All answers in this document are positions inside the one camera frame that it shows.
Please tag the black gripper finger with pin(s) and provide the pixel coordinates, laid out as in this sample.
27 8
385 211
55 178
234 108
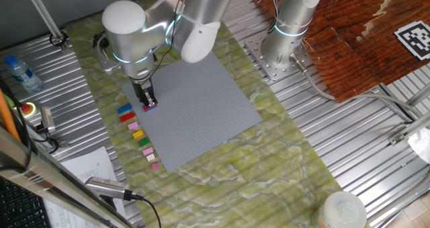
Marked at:
143 99
152 97

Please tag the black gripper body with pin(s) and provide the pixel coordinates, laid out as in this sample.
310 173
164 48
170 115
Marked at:
143 86

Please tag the red Lego brick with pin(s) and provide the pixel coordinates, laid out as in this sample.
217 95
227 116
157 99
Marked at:
146 107
127 117

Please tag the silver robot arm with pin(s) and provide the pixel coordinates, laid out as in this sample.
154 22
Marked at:
289 19

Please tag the blue Lego brick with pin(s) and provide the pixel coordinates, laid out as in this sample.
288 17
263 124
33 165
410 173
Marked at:
152 109
125 108

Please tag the yellow Lego brick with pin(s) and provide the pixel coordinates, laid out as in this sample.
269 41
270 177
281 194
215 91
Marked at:
137 134

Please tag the green Lego brick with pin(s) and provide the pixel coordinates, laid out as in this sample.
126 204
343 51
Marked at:
144 142

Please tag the gray Lego baseplate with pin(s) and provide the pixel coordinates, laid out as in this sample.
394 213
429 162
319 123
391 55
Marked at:
201 113

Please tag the white Lego brick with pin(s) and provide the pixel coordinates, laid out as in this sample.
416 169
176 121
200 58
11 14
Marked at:
150 157

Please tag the tiny pink Lego brick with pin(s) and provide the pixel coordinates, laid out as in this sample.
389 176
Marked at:
154 166

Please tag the printed paper sheet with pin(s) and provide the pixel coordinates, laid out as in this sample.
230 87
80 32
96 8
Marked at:
90 167

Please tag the red emergency stop button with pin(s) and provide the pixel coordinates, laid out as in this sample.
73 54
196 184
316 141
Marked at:
27 109

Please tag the green marble pattern mat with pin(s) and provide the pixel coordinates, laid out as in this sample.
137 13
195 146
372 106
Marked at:
235 181

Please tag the plastic water bottle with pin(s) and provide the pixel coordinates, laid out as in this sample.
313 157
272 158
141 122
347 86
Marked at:
23 75

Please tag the slanted metal pole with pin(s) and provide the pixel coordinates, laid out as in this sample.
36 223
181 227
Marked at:
41 9

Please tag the metal robot mounting plate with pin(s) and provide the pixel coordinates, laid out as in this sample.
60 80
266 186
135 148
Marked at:
279 71

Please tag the orange pole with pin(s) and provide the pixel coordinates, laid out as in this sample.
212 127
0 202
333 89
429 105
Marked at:
8 120

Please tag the black keyboard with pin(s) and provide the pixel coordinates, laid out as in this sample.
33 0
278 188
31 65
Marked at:
20 208

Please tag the white plastic jar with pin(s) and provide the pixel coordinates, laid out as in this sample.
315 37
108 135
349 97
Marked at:
342 209

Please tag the black white fiducial marker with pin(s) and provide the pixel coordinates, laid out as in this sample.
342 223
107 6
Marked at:
416 39

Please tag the white cloth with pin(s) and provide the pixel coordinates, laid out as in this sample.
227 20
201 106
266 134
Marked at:
421 145

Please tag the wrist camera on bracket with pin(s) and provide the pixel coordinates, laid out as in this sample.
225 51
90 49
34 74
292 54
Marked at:
102 58

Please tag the silver ribbed camera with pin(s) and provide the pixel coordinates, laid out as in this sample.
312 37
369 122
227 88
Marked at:
107 187

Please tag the aluminium frame bar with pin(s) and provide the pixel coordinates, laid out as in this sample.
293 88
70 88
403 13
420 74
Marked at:
33 174

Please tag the aluminium frame profile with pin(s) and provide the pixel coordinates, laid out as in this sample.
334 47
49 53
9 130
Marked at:
421 95
416 123

